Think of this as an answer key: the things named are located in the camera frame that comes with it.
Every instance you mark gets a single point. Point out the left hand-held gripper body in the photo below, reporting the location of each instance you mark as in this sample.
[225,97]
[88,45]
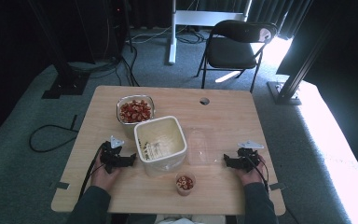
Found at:
[110,157]

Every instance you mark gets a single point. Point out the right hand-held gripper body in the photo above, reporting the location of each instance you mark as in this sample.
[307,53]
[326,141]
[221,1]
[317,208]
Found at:
[247,160]

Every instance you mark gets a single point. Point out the clear plastic bag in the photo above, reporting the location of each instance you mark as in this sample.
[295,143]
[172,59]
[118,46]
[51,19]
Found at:
[200,146]

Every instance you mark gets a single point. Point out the white square bin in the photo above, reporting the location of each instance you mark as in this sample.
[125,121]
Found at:
[163,163]

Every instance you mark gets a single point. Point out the small brown cup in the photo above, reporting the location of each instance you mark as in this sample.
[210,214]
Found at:
[185,191]

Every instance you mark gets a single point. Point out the person's right hand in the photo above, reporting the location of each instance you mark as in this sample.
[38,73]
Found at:
[254,177]

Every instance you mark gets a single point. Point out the person's left hand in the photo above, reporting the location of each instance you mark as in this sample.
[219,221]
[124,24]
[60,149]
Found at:
[101,179]

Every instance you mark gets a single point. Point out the printed scraps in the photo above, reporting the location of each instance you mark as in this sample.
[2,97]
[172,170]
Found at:
[150,149]

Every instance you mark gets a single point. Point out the grey tape strip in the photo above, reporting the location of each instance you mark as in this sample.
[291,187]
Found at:
[59,185]
[277,186]

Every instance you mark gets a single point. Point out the person's white clothing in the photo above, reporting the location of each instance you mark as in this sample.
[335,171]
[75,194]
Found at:
[180,220]

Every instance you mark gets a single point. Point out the black metal stand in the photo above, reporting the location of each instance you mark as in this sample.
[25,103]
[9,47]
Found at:
[287,91]
[63,84]

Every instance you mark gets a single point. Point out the black folding chair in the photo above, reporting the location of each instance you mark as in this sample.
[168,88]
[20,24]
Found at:
[231,53]

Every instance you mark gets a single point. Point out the white desk frame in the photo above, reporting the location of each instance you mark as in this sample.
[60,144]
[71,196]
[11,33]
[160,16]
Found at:
[172,37]

